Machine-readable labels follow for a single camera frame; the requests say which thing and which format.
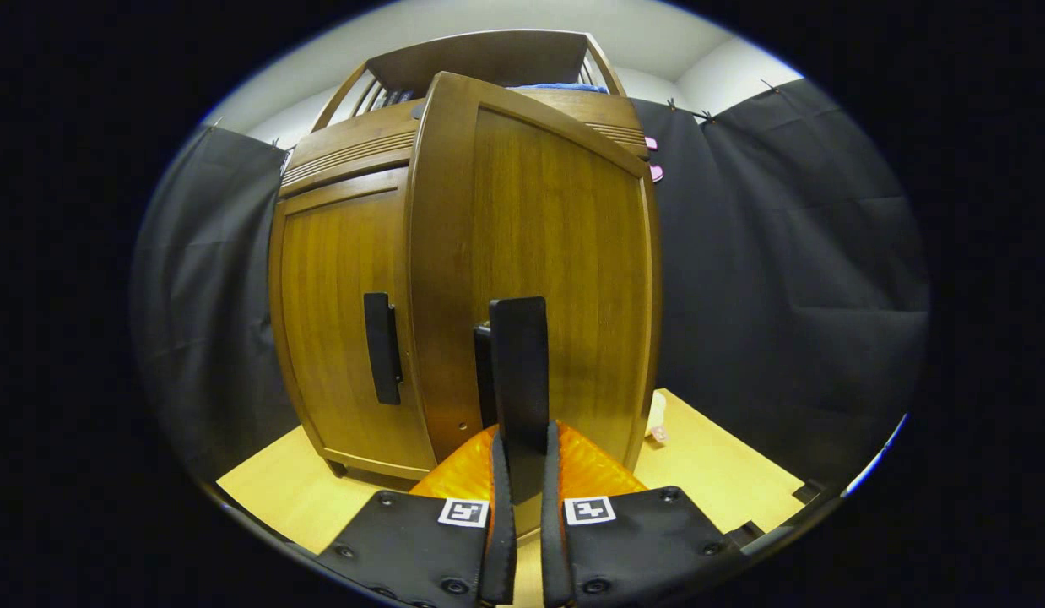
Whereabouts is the cream plush toy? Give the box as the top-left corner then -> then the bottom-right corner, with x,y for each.
645,391 -> 669,446

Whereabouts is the black backdrop cloth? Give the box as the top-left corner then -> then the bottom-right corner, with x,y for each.
133,78 -> 930,499

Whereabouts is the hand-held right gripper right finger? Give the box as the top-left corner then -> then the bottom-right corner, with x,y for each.
539,421 -> 743,608

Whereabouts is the wooden shoe cabinet door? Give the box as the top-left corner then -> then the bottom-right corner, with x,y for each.
268,166 -> 439,482
404,71 -> 663,535

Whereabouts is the black door handle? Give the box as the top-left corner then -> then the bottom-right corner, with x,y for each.
474,296 -> 550,506
363,292 -> 403,406

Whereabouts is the wooden cabinet drawer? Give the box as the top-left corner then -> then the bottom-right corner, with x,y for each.
278,89 -> 650,199

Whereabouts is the wooden double-door shoe cabinet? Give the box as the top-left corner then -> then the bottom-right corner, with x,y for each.
268,30 -> 663,535

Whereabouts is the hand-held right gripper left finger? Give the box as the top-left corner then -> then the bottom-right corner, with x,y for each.
316,422 -> 517,608

